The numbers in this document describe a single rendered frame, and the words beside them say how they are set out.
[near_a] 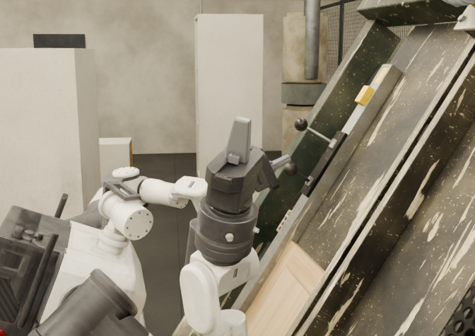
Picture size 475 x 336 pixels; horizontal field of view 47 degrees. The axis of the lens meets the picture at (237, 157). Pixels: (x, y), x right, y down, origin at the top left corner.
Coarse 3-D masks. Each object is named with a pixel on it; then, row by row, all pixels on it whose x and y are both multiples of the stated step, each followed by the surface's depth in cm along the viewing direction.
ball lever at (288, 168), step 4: (288, 164) 139; (292, 164) 139; (284, 168) 139; (288, 168) 138; (292, 168) 138; (296, 168) 139; (284, 172) 139; (288, 172) 138; (292, 172) 138; (296, 172) 139; (288, 176) 140; (292, 176) 140; (300, 176) 143; (304, 176) 144; (308, 180) 146; (312, 180) 147; (308, 184) 147
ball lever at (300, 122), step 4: (296, 120) 149; (300, 120) 148; (304, 120) 148; (296, 124) 148; (300, 124) 148; (304, 124) 148; (296, 128) 149; (300, 128) 148; (304, 128) 148; (308, 128) 148; (312, 132) 148; (316, 132) 148; (320, 136) 148; (324, 140) 148; (328, 140) 147; (332, 140) 147; (336, 140) 146; (332, 144) 146; (332, 148) 146
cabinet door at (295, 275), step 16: (288, 256) 143; (304, 256) 136; (272, 272) 146; (288, 272) 139; (304, 272) 132; (320, 272) 126; (272, 288) 142; (288, 288) 136; (304, 288) 129; (256, 304) 145; (272, 304) 138; (288, 304) 132; (304, 304) 126; (256, 320) 141; (272, 320) 134; (288, 320) 128
